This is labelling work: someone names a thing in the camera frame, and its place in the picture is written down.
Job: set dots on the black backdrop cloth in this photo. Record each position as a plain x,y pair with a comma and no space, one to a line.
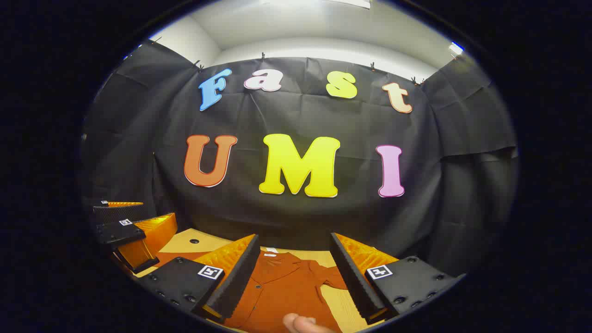
323,115

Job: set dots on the orange ribbed shirt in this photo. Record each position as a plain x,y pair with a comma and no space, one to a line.
277,286

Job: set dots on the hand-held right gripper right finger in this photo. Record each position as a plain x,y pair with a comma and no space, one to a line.
354,282

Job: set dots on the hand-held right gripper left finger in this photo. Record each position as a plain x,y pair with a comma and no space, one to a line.
236,282

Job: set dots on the white ceiling light panel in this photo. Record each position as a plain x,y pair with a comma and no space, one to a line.
456,47

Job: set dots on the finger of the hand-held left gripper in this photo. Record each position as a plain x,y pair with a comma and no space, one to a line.
120,212
118,233

